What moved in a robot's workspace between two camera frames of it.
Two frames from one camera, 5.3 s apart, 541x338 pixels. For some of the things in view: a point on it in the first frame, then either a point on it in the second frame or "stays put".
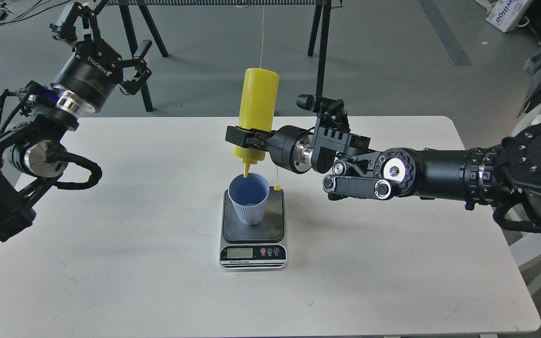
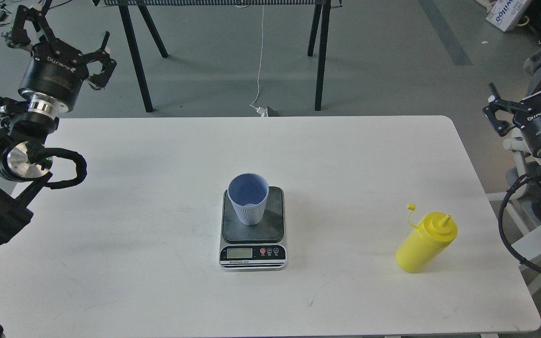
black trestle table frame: x=130 y=9 stays put
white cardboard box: x=506 y=13 stays put
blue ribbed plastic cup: x=249 y=195 stays put
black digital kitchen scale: x=259 y=247 stays put
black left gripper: x=88 y=76 to x=52 y=80
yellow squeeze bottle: x=259 y=108 to x=425 y=244
